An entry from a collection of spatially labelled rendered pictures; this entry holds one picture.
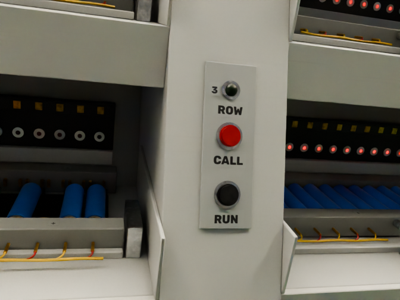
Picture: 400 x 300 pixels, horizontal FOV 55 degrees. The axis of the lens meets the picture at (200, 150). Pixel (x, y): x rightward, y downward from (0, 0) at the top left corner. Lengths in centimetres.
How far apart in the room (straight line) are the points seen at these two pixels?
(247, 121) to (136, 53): 9
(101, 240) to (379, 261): 25
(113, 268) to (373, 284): 21
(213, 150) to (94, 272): 13
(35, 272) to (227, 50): 22
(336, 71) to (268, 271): 17
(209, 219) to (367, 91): 18
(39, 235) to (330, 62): 27
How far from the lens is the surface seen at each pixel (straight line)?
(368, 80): 36
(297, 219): 38
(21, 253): 33
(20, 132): 44
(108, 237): 32
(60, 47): 29
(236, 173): 28
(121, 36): 29
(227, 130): 28
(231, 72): 29
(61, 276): 31
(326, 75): 34
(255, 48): 30
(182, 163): 28
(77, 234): 32
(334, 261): 38
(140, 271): 31
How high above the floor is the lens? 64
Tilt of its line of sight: 2 degrees up
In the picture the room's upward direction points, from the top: 2 degrees clockwise
